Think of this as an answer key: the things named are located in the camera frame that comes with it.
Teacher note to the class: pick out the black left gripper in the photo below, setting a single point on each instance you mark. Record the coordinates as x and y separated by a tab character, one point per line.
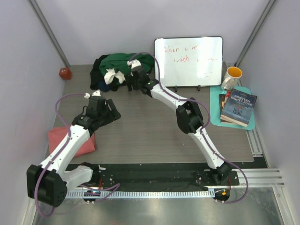
113	114

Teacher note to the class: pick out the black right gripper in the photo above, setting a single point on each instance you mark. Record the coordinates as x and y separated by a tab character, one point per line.
129	79

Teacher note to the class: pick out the green t-shirt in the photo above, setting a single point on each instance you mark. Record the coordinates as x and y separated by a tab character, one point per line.
118	62

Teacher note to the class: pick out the white dry-erase board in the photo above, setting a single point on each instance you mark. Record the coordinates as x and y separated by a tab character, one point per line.
189	61

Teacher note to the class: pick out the white mug orange inside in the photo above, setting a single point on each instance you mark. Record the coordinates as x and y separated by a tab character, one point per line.
231	78

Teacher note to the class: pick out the Nineteen Eighty-Four book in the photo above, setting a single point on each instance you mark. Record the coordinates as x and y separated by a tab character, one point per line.
238	108

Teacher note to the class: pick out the white t-shirt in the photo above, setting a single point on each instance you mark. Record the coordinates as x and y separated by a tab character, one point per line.
111	74

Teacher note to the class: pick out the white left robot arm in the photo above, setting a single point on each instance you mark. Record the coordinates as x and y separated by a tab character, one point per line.
49	181

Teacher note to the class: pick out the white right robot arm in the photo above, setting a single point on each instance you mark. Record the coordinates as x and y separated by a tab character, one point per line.
189	119

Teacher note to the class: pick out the black t-shirt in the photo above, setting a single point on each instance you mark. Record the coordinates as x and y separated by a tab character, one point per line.
97	78

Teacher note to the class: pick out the folded pink t-shirt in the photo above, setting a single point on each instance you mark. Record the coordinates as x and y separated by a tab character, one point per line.
80	143

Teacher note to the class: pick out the small red cube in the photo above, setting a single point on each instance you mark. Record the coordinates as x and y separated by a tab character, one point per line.
65	73

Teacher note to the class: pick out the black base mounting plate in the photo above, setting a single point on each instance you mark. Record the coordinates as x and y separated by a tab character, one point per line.
161	176

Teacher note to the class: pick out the teal plastic mat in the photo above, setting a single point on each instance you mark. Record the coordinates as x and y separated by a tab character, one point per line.
215	111

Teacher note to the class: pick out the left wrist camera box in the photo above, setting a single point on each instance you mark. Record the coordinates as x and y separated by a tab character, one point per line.
96	101

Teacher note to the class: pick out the white slotted cable duct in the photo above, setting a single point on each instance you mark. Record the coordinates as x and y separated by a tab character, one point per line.
88	194

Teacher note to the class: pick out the aluminium frame rail front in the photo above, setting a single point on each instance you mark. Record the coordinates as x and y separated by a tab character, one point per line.
249	177

